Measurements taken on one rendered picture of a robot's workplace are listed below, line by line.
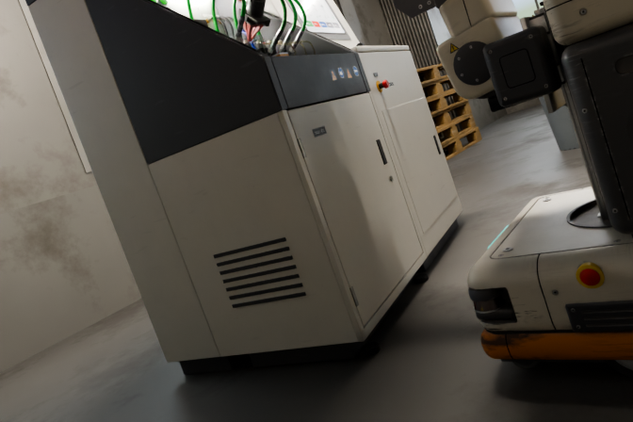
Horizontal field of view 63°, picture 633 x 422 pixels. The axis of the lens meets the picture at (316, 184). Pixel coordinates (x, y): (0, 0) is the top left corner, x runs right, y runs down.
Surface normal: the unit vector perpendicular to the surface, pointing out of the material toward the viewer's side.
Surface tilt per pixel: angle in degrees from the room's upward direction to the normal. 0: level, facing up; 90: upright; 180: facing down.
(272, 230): 90
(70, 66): 90
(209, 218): 90
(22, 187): 90
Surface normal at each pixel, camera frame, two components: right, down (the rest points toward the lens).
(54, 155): 0.74, -0.21
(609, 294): -0.58, 0.27
